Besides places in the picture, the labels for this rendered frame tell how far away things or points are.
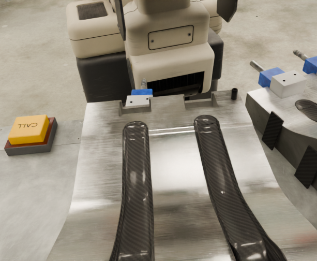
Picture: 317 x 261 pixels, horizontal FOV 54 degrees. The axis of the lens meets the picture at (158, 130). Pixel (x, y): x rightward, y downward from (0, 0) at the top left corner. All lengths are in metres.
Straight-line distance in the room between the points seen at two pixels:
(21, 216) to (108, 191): 0.17
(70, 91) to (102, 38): 1.22
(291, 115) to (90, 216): 0.37
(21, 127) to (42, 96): 1.68
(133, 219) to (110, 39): 0.80
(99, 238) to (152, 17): 0.61
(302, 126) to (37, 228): 0.44
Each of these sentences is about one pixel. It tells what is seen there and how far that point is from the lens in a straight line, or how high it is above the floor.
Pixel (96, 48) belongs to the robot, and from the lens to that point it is 1.09.
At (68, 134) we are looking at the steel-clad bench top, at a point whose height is 0.80.
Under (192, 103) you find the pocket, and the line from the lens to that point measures 0.54.
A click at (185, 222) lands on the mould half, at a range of 0.35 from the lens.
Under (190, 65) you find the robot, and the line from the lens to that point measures 0.85.
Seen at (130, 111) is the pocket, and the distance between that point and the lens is 0.54.
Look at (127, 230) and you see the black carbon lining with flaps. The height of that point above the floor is 0.90.
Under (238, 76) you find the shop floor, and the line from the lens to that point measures 2.27.
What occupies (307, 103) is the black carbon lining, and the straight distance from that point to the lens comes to 0.61.
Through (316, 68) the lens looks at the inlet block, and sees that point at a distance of 0.69.
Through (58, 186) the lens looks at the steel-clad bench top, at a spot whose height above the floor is 0.80.
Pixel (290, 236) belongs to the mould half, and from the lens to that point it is 0.33.
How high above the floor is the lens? 1.20
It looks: 42 degrees down
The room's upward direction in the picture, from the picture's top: 5 degrees counter-clockwise
